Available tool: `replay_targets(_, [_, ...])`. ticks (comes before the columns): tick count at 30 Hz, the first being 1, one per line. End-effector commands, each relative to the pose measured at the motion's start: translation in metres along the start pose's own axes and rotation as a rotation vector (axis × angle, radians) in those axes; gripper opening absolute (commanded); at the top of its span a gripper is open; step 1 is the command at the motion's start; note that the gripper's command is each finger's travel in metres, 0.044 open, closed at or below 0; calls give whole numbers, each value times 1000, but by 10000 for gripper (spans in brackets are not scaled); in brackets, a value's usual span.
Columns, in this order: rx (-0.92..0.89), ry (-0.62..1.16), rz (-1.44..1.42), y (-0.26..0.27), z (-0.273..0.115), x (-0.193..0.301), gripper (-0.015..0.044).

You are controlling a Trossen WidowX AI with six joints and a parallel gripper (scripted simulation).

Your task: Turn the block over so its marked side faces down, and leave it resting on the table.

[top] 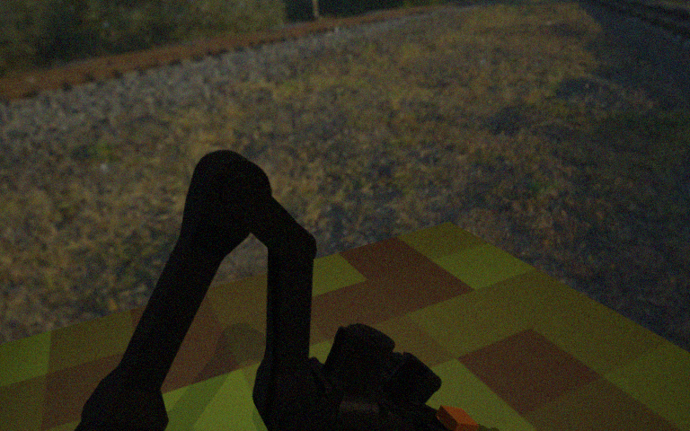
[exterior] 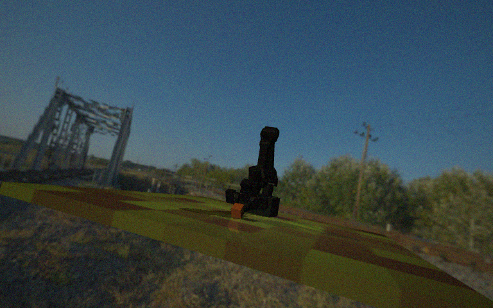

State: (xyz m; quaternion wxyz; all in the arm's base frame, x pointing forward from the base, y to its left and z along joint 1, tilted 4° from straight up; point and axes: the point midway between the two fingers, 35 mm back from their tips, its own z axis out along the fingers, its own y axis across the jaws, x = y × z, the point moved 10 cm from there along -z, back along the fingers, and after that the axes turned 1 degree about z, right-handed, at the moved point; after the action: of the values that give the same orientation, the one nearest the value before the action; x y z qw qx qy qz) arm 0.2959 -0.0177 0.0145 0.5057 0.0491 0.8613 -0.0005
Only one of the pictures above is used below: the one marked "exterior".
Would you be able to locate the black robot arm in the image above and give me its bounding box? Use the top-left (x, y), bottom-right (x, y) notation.
top-left (240, 126), bottom-right (279, 197)

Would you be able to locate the orange block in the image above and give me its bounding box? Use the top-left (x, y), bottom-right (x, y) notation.
top-left (231, 203), bottom-right (245, 219)

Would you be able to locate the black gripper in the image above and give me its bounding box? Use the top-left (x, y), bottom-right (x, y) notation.
top-left (225, 189), bottom-right (268, 212)

